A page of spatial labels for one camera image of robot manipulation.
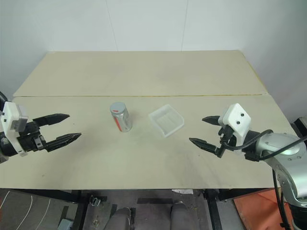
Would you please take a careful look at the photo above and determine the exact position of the white paper scrap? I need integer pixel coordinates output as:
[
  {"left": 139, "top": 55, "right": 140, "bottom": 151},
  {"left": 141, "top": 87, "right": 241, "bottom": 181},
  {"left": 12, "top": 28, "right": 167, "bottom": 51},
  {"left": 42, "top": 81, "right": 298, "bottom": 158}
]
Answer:
[{"left": 172, "top": 188, "right": 194, "bottom": 195}]

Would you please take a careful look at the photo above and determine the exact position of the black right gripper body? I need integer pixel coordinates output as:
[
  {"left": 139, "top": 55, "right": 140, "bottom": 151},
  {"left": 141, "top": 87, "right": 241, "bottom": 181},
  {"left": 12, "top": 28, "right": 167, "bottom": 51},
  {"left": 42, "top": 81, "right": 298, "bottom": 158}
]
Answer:
[{"left": 215, "top": 124, "right": 237, "bottom": 159}]

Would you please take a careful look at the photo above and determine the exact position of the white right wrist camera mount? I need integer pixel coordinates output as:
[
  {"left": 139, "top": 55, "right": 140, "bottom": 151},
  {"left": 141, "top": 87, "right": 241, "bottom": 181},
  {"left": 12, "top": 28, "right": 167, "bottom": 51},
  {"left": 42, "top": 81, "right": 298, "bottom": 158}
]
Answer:
[{"left": 219, "top": 103, "right": 251, "bottom": 154}]

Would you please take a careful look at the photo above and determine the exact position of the silver and red can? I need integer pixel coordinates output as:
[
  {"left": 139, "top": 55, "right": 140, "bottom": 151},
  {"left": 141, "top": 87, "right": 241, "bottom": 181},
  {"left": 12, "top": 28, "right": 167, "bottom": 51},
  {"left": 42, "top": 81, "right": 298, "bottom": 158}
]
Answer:
[{"left": 109, "top": 102, "right": 133, "bottom": 133}]

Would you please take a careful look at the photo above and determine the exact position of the clear plastic tray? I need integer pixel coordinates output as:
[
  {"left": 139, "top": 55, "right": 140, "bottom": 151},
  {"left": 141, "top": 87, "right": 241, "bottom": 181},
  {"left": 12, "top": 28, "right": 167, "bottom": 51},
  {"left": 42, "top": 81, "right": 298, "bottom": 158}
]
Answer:
[{"left": 148, "top": 103, "right": 186, "bottom": 138}]

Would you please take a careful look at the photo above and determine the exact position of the black object beside table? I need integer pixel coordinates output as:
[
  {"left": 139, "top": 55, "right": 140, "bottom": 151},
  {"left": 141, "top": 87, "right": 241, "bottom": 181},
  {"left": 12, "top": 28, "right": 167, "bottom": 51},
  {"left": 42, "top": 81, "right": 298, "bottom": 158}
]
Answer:
[{"left": 291, "top": 116, "right": 307, "bottom": 142}]

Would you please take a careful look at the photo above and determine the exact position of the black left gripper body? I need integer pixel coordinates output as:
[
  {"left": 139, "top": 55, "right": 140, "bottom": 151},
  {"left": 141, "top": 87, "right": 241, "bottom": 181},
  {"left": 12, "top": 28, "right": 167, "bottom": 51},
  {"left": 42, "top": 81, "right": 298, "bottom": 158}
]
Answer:
[{"left": 17, "top": 121, "right": 47, "bottom": 153}]

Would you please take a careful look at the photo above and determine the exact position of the dark rounded grey shape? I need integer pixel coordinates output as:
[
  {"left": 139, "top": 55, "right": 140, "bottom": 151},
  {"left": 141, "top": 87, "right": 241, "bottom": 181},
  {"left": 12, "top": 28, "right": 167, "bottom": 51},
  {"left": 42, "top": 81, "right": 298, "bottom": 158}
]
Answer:
[
  {"left": 170, "top": 202, "right": 200, "bottom": 230},
  {"left": 114, "top": 207, "right": 135, "bottom": 230}
]

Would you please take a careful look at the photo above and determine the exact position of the orange floor mat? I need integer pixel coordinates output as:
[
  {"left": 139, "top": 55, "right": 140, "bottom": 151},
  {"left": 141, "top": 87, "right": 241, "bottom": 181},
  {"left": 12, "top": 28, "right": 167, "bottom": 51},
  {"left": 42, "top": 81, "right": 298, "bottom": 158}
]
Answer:
[{"left": 233, "top": 187, "right": 296, "bottom": 230}]

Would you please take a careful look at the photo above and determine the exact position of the white floor cable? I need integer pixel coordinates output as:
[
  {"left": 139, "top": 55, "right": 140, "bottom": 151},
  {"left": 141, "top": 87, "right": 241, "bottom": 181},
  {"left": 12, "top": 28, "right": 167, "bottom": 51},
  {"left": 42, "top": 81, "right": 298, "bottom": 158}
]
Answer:
[{"left": 0, "top": 190, "right": 51, "bottom": 218}]

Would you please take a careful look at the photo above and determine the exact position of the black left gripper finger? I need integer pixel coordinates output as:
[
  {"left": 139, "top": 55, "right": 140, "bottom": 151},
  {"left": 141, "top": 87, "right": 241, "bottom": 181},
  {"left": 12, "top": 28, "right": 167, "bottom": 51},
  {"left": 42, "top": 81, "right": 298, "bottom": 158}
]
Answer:
[
  {"left": 44, "top": 132, "right": 83, "bottom": 153},
  {"left": 33, "top": 113, "right": 71, "bottom": 127}
]

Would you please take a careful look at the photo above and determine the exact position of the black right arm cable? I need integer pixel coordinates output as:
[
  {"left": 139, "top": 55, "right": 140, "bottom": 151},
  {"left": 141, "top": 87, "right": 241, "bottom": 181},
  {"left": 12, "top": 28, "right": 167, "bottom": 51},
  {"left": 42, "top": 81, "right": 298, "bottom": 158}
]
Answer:
[{"left": 260, "top": 136, "right": 307, "bottom": 230}]

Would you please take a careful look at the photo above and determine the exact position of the black metal table frame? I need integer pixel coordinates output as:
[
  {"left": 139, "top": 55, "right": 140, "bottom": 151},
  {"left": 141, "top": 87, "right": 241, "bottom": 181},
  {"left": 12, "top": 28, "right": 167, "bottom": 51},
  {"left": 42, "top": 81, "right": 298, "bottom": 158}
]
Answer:
[{"left": 0, "top": 188, "right": 273, "bottom": 230}]

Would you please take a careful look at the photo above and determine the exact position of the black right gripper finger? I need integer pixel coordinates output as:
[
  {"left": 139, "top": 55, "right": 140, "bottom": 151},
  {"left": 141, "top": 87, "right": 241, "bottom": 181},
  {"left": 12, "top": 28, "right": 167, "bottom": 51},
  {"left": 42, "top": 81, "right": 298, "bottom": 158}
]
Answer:
[
  {"left": 202, "top": 115, "right": 222, "bottom": 127},
  {"left": 189, "top": 137, "right": 218, "bottom": 154}
]

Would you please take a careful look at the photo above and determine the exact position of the blue-grey small box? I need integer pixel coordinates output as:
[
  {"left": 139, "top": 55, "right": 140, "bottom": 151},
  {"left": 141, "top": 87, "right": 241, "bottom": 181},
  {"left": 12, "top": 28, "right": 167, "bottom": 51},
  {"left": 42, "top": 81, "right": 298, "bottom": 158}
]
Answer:
[{"left": 58, "top": 218, "right": 74, "bottom": 230}]

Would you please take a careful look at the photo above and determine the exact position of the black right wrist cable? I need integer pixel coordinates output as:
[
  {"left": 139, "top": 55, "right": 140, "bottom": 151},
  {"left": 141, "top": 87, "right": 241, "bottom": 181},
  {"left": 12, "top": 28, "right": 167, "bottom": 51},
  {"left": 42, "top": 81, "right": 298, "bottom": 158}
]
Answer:
[{"left": 224, "top": 129, "right": 274, "bottom": 150}]

